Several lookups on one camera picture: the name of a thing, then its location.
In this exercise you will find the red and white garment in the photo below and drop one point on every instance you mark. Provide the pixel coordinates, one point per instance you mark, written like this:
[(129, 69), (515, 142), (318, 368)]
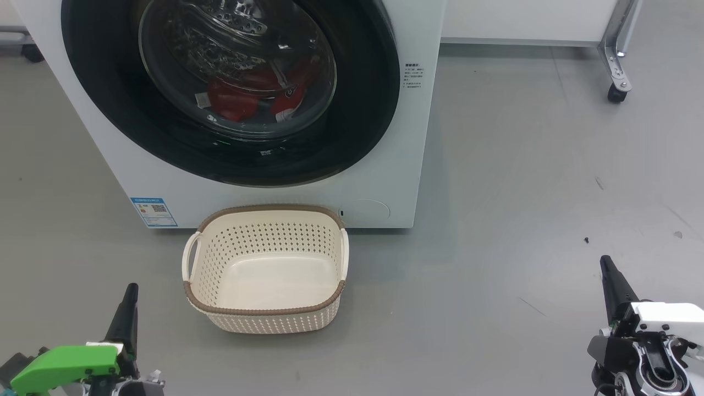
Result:
[(231, 102)]

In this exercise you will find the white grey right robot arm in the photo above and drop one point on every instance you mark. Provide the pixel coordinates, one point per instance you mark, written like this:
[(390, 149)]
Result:
[(654, 379)]

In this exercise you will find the blue energy label sticker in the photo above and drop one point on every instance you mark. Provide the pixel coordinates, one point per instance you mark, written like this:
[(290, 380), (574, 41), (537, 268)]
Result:
[(155, 212)]

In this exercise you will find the black round glass washer door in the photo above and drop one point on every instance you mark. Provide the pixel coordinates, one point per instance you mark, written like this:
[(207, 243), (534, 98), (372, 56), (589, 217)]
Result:
[(363, 110)]

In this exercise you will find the white cabinet panel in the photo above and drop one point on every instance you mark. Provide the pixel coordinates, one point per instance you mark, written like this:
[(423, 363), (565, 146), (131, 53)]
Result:
[(522, 19)]

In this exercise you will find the white front-load washing machine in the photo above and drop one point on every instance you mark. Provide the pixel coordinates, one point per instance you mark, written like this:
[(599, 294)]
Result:
[(385, 181)]

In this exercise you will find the metal frame leg with caster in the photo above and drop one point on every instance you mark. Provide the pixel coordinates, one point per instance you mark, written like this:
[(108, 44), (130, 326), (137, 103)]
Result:
[(616, 60)]

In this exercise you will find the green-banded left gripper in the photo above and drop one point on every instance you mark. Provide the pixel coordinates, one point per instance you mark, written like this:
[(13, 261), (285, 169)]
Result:
[(60, 366)]

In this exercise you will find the cream perforated laundry basket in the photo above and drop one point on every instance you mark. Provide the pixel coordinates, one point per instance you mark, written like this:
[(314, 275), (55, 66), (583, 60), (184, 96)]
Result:
[(264, 280)]

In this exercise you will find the small printed text sticker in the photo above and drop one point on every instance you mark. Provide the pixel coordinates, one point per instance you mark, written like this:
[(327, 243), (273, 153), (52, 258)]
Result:
[(413, 76)]

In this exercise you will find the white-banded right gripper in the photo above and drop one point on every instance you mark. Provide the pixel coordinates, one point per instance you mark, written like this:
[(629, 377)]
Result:
[(671, 319)]

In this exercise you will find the grey frame with black caster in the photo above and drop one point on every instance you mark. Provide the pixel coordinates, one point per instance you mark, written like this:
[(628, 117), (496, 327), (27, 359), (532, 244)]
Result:
[(32, 53)]

